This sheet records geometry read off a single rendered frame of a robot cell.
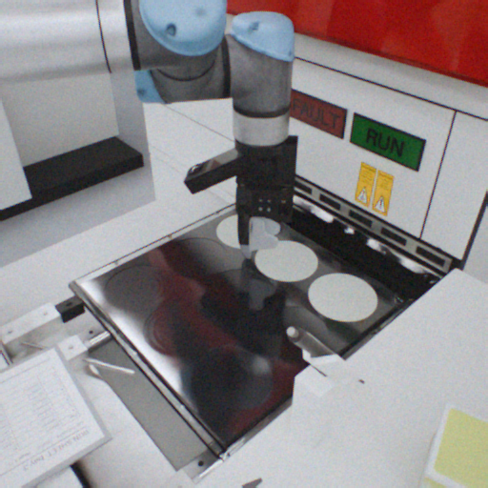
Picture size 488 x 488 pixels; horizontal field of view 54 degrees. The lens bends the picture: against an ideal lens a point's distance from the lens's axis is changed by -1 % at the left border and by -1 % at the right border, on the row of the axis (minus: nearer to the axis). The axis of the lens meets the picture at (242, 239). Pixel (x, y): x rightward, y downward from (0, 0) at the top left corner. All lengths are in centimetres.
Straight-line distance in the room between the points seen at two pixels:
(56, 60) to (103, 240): 57
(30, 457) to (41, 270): 49
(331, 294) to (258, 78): 33
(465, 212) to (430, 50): 22
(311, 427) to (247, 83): 38
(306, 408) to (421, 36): 41
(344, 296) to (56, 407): 42
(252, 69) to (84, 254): 52
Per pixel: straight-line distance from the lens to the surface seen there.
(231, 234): 84
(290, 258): 79
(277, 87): 61
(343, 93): 74
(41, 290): 92
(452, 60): 59
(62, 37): 47
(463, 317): 66
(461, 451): 46
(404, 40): 61
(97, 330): 77
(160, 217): 103
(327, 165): 80
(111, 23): 47
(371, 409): 54
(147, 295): 74
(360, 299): 74
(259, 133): 63
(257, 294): 73
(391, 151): 72
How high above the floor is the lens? 141
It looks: 38 degrees down
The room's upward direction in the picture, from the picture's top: straight up
